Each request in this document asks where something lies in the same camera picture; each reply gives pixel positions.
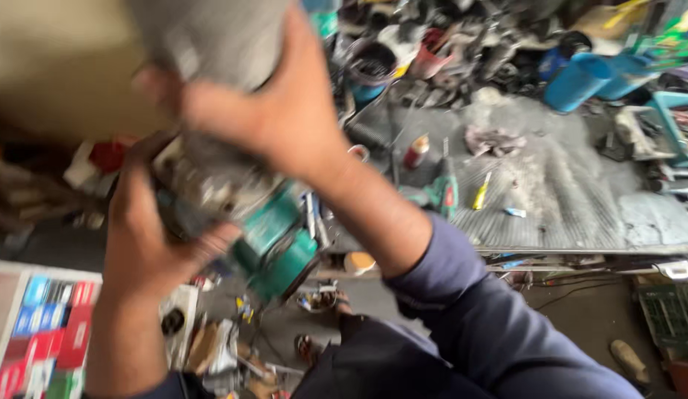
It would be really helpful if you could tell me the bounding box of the grey crumpled rag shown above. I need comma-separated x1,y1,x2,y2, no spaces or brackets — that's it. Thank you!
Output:
464,124,527,158

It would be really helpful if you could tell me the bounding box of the black bucket with teal base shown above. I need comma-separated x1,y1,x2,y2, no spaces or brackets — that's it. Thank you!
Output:
344,41,400,105

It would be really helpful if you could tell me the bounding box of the large blue bucket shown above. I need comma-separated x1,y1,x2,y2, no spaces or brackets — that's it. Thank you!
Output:
544,52,617,115

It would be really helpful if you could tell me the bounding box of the red plastic cup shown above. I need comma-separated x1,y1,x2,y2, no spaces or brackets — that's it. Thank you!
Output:
412,28,457,79

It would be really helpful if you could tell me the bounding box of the heap of scrap machine parts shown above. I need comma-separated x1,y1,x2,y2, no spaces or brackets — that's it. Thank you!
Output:
322,0,688,112

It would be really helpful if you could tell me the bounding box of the green plastic crate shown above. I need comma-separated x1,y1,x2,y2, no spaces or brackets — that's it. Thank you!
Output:
634,282,688,357

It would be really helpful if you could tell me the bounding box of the white box with black knob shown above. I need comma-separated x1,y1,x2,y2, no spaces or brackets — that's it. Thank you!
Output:
158,285,200,372

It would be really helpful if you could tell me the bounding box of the red spray can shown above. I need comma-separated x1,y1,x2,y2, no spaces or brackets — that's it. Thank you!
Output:
403,134,431,170

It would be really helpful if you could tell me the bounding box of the yellow screwdriver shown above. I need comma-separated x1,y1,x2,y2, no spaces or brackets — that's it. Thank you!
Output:
471,171,493,212

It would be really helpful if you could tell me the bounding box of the person's right hand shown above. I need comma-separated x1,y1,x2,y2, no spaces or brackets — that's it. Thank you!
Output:
136,6,351,181

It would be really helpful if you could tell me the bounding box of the tray of colourful packets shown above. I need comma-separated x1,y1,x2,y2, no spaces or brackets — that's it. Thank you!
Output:
0,260,104,399

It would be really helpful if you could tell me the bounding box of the green power tool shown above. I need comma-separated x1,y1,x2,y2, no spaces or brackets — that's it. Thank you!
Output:
150,133,324,304

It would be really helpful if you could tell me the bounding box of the cluttered shelf of parts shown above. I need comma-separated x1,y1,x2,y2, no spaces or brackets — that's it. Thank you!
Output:
0,133,156,247

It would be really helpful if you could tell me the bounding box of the grey cloth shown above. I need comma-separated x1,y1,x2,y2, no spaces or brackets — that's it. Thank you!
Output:
127,0,294,94

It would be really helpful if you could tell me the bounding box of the pile of small tools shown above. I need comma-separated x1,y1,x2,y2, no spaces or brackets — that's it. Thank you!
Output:
186,274,353,399

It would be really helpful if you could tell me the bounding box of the green cordless drill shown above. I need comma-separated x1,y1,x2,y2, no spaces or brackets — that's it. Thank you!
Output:
401,158,460,221

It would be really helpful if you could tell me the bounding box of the teal plastic stool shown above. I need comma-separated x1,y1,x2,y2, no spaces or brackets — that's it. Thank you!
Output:
646,91,688,168

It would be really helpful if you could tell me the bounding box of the brown shoe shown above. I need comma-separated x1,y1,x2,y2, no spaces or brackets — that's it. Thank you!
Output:
609,339,652,387

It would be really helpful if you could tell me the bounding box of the orange lidded jar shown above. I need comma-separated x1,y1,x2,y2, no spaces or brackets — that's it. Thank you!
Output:
343,251,377,277

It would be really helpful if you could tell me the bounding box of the person's left hand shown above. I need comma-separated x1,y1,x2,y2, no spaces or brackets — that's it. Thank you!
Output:
103,133,242,300

